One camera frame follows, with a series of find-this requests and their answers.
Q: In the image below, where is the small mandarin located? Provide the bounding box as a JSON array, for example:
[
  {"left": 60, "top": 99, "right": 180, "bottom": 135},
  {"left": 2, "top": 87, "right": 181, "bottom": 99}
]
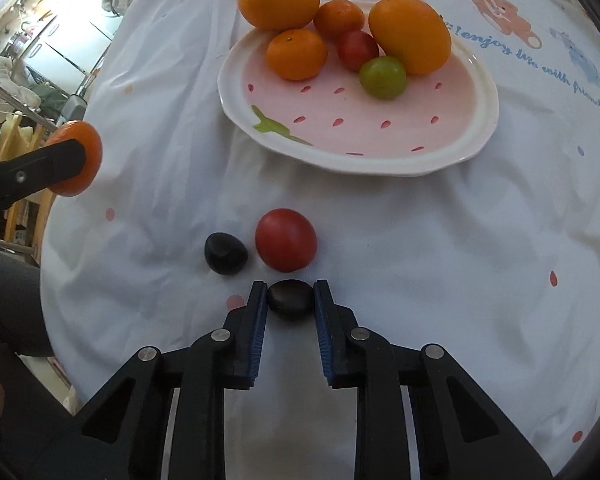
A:
[
  {"left": 45, "top": 120, "right": 102, "bottom": 197},
  {"left": 313, "top": 0, "right": 365, "bottom": 41},
  {"left": 265, "top": 28, "right": 328, "bottom": 81}
]

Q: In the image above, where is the pink strawberry pattern plate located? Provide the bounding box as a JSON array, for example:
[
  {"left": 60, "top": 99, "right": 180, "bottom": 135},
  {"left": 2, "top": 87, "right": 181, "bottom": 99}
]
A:
[{"left": 218, "top": 30, "right": 500, "bottom": 177}]

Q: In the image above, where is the small mandarin on plate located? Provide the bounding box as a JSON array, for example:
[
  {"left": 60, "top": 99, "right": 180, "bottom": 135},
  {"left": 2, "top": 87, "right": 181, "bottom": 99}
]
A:
[{"left": 265, "top": 28, "right": 328, "bottom": 81}]

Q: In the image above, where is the green grape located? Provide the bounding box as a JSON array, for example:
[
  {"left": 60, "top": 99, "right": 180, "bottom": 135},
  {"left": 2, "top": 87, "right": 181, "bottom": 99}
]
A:
[{"left": 358, "top": 55, "right": 407, "bottom": 101}]

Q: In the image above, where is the large orange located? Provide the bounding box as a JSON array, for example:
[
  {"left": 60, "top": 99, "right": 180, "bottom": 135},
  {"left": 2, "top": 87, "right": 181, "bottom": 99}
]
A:
[
  {"left": 367, "top": 0, "right": 452, "bottom": 76},
  {"left": 237, "top": 0, "right": 321, "bottom": 32}
]

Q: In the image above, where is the white cartoon print bedsheet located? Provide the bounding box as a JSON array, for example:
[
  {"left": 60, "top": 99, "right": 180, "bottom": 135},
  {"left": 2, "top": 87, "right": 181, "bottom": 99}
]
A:
[{"left": 41, "top": 0, "right": 600, "bottom": 479}]

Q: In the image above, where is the wooden rack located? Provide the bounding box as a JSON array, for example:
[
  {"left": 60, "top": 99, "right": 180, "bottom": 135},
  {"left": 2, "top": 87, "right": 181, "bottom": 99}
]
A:
[{"left": 0, "top": 86, "right": 56, "bottom": 263}]

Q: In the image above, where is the red cherry tomato on plate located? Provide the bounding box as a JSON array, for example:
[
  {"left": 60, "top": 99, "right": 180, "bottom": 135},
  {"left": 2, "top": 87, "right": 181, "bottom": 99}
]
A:
[{"left": 336, "top": 30, "right": 379, "bottom": 73}]

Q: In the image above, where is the small mandarin by pile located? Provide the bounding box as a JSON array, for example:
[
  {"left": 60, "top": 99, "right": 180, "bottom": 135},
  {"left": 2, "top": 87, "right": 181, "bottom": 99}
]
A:
[{"left": 313, "top": 0, "right": 365, "bottom": 41}]

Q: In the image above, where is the white cabinet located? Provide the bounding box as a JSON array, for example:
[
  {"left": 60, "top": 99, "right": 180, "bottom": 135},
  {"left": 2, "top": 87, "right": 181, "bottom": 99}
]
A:
[{"left": 22, "top": 16, "right": 110, "bottom": 94}]

